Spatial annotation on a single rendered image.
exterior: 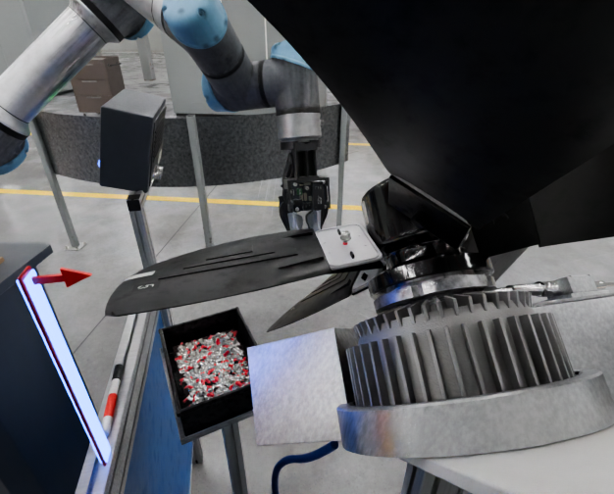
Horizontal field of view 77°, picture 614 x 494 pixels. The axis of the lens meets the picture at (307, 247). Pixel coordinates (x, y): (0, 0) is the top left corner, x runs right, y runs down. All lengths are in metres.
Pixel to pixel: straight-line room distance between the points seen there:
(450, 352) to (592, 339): 0.21
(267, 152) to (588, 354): 2.11
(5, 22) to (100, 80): 3.49
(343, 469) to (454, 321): 1.30
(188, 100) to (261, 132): 4.78
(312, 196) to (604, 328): 0.43
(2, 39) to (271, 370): 10.25
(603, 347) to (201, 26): 0.61
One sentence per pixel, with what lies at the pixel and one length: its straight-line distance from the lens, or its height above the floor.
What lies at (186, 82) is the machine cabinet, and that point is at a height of 0.53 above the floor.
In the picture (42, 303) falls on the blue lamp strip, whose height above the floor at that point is 1.15.
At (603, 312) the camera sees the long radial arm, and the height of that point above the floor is 1.13.
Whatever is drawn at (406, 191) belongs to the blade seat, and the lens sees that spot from 0.40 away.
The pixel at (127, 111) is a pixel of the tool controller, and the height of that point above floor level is 1.24.
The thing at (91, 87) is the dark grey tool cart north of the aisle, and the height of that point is 0.49.
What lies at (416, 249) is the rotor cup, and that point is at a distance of 0.46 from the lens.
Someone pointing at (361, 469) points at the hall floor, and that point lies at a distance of 1.65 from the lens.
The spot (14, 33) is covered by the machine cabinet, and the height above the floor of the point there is 1.16.
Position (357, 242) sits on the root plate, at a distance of 0.47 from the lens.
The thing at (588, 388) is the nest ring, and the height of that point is 1.16.
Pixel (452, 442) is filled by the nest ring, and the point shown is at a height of 1.14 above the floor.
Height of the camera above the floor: 1.42
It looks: 30 degrees down
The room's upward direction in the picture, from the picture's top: straight up
